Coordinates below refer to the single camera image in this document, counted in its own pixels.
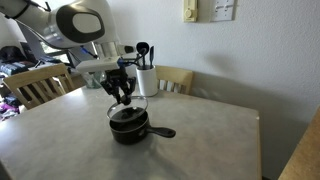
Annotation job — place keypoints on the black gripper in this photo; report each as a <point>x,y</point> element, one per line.
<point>116,76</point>

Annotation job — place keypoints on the glass lid with black knob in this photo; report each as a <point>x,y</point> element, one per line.
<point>135,111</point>

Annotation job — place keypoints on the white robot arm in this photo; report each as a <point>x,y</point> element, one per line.
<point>66,33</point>

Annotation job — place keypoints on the white utensil holder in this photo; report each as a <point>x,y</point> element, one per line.
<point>147,81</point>

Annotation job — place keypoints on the green tissue box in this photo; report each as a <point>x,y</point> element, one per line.
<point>91,81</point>

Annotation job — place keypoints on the black plastic spatula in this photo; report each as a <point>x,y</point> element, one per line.
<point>151,55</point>

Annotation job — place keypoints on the black plastic spoon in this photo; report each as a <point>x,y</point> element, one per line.
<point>142,46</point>

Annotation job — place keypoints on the wooden slat-back chair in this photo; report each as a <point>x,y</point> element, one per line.
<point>175,75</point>
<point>33,75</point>

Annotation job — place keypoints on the grey leaning board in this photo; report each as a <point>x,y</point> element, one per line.
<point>33,45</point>

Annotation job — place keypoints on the striped folded fabric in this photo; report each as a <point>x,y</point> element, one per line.
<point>13,67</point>

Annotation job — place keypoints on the black bag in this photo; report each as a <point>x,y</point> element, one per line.
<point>11,53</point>

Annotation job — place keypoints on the purple cloth pile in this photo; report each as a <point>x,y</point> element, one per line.
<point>6,108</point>

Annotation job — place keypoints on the wooden counter top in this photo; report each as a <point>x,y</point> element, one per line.
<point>306,156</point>

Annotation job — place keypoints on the beige wall thermostat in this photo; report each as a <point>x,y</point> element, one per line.
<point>190,11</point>

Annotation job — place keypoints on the white light switch plate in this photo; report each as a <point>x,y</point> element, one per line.
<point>224,10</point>

